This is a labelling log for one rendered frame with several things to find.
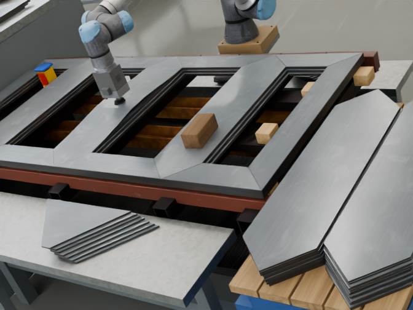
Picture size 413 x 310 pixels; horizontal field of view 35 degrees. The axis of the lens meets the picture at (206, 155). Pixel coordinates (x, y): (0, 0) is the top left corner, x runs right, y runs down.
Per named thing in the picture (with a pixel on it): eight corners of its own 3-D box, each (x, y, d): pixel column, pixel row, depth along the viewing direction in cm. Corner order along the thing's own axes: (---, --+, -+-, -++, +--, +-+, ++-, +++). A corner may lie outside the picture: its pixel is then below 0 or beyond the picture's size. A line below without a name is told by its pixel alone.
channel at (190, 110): (365, 128, 211) (363, 114, 208) (24, 111, 306) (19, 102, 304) (374, 114, 216) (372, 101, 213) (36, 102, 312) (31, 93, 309)
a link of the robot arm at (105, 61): (101, 59, 223) (83, 59, 228) (106, 71, 226) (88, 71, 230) (114, 48, 228) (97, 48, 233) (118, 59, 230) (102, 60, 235)
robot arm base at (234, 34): (233, 30, 298) (229, 9, 293) (264, 29, 291) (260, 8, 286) (219, 44, 287) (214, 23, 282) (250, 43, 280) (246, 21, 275)
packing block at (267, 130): (271, 144, 200) (268, 134, 198) (257, 144, 202) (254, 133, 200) (280, 133, 203) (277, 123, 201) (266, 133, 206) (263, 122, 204)
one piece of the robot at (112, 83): (81, 67, 228) (99, 107, 236) (99, 67, 223) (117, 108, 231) (98, 53, 234) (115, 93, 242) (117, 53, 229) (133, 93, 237)
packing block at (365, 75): (369, 86, 212) (367, 75, 210) (354, 86, 215) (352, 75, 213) (375, 77, 216) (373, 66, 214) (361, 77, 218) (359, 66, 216)
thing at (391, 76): (396, 96, 226) (395, 88, 224) (117, 91, 301) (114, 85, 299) (414, 67, 239) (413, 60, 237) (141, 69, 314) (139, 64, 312)
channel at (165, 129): (342, 165, 198) (339, 151, 195) (-6, 135, 294) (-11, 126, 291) (352, 149, 203) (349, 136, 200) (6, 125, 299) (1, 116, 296)
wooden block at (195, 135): (201, 149, 196) (196, 135, 194) (184, 148, 199) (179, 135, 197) (219, 126, 204) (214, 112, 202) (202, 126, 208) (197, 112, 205)
